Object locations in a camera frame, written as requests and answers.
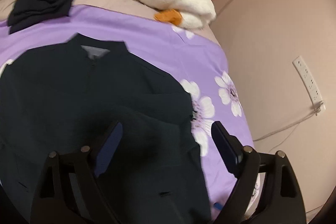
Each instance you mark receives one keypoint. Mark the dark navy large garment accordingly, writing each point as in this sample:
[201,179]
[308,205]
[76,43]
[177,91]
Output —
[64,96]

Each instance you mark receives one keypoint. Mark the white power strip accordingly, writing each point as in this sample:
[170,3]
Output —
[310,84]

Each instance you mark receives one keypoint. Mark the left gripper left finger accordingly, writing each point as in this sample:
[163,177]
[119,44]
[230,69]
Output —
[67,191]

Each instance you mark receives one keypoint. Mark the purple floral bed sheet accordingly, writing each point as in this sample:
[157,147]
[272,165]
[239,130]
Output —
[198,63]

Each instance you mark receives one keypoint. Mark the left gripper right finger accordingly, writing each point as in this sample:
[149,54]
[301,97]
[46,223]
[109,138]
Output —
[280,200]

